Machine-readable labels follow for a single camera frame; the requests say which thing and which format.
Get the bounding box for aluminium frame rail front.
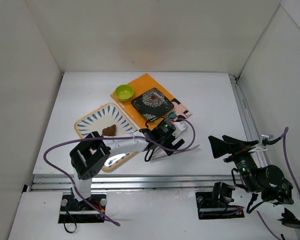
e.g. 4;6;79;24
29;175;233;191

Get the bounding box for black floral square plate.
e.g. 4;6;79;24
131;87;174;121

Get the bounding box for aluminium frame rail right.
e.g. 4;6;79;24
229;74;300;240

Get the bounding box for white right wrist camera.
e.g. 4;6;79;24
249;134;274;153

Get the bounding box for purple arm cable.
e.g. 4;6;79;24
256;126;300;240
43;119;197;227

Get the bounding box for brown croissant bread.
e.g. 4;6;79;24
102;124;117;137

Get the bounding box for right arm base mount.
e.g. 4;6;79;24
195;182;245;220

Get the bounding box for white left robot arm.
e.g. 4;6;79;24
69;120;188;202

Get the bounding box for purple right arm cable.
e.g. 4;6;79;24
256;126;300;240

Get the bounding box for aluminium frame rail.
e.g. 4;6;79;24
229;74;300;240
29;175;233;191

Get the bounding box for teal plastic spoon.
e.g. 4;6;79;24
167;112;177;121

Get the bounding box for white blue-patterned rectangular plate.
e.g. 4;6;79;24
74;102;137;172

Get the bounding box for orange cartoon placemat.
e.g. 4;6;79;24
110;73;192;130

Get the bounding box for green small bowl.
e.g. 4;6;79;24
114;84;135;102

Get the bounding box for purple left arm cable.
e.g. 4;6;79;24
43;119;197;227

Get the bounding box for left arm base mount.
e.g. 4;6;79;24
58;193;105;224

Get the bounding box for silver metal tongs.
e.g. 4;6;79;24
145;144;200;162

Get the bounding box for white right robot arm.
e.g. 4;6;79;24
208;135;300;229

